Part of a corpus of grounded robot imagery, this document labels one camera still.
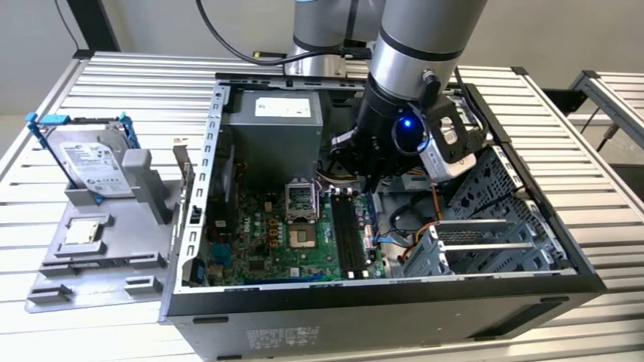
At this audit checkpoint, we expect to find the grey metal disk bay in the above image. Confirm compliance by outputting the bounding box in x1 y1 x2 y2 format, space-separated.
384 90 487 193

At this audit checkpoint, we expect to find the thin locking lever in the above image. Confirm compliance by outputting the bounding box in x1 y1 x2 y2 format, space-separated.
314 179 327 222

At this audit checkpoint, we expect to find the grey power supply unit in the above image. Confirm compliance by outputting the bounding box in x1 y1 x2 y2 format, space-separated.
224 90 323 182

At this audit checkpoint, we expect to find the metal socket cover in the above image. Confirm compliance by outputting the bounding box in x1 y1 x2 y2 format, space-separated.
284 176 323 223

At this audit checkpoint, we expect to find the CPU socket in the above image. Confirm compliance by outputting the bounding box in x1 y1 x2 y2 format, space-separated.
286 224 322 250

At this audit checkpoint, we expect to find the black table connector block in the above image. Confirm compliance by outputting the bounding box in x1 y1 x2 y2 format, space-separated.
540 88 588 114

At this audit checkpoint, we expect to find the silver expansion slot cover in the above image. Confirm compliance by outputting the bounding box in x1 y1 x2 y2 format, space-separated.
438 242 535 253

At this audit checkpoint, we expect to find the green motherboard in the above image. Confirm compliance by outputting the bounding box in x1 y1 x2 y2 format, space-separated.
206 184 388 286

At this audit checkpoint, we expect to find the blue expansion slot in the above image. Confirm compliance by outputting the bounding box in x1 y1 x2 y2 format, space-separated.
246 274 324 284

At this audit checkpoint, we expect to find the metal slat side table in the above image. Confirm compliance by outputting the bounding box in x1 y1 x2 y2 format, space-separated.
568 69 644 127

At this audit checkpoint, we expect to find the black and grey PC case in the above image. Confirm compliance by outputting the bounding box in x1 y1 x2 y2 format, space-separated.
158 71 610 362

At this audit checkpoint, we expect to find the hard disk in blue carrier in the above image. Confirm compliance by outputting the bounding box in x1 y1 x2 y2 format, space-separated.
24 111 142 198

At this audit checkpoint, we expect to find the grey parts rack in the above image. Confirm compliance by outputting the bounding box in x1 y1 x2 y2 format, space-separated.
24 149 191 314

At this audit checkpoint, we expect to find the silver CPU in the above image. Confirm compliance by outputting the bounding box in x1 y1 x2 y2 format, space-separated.
64 219 103 245

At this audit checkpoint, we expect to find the yellow and white wire bundle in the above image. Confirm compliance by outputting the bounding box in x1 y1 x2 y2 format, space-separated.
315 167 362 186

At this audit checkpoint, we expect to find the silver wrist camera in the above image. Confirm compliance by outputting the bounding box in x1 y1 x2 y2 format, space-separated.
420 100 479 180

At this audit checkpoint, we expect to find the orange wire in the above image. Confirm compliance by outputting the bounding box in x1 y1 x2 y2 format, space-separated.
431 181 446 223

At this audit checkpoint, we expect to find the graphics card with metal bracket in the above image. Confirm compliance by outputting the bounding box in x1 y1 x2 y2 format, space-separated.
172 141 200 227

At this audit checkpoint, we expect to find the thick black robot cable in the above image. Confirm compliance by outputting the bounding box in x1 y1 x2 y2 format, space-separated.
195 0 376 67

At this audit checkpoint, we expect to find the black upright post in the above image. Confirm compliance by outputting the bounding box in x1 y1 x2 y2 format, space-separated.
68 0 122 54

